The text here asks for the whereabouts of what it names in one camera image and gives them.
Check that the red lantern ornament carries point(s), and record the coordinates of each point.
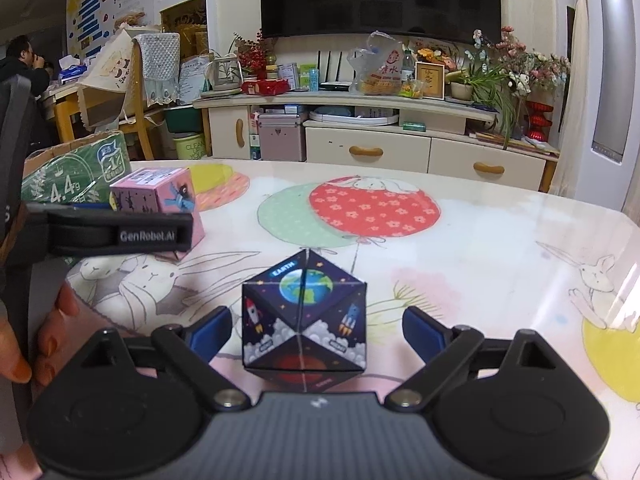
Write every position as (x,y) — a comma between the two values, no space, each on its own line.
(540,120)

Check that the green white small box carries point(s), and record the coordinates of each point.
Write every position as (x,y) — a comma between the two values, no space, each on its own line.
(308,77)

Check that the green waste bin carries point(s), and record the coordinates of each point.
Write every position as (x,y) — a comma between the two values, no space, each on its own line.
(189,146)

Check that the water bottle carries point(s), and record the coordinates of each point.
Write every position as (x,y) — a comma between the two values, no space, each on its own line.
(408,67)

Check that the small green packet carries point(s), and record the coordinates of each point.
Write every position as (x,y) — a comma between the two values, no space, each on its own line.
(414,126)

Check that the clear glass container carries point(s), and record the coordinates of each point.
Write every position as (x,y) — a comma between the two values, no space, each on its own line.
(224,75)

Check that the green milk carton box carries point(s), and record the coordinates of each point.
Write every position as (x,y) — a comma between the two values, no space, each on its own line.
(70,175)

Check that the white standing air conditioner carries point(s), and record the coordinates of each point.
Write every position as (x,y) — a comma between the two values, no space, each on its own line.
(610,60)

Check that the white medicine box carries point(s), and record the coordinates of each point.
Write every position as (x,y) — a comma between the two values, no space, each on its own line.
(288,73)

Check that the white lace cloth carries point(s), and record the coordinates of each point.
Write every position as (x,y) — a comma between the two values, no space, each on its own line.
(157,67)

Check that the white oval seat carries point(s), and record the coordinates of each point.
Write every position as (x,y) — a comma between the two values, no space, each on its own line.
(350,116)

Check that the pink artificial flowers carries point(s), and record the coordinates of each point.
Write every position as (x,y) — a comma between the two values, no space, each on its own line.
(530,60)

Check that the framed picture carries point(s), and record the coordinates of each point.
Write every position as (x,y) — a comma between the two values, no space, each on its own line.
(430,80)

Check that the pink bear-print box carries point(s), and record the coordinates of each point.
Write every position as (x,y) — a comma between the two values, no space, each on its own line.
(155,192)

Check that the white paper sheet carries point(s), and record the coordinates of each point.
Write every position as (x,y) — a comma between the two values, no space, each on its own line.
(194,80)

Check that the red packet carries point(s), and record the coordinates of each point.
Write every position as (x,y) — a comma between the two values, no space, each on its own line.
(265,87)

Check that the glass-door wall cabinet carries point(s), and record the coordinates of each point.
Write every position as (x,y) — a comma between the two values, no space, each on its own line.
(182,10)

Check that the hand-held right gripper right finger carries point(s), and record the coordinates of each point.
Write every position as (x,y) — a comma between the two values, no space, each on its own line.
(420,332)

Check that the clear plastic snack bag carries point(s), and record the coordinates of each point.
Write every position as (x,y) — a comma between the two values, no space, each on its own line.
(377,67)

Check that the potted green plant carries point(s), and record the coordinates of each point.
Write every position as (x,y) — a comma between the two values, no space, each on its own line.
(482,90)

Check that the space-print folding cube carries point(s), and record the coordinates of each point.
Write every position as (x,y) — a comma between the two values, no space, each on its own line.
(300,325)

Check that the cream television cabinet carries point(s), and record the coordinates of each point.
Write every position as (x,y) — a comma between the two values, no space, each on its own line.
(380,150)

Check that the pink silver case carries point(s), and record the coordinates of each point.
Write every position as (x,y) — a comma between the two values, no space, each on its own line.
(281,137)

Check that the blue tissue pack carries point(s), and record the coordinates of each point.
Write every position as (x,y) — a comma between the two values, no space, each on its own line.
(74,69)

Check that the wall poster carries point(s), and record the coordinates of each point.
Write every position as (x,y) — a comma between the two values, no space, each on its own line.
(110,5)

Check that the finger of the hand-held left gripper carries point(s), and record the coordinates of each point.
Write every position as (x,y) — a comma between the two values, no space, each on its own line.
(125,235)

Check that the red berry branches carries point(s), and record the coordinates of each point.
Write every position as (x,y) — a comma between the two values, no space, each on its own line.
(251,55)

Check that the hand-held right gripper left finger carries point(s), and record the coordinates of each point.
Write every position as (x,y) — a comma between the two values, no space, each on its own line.
(212,332)

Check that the person's left hand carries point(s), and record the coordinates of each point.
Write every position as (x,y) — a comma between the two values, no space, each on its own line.
(57,320)

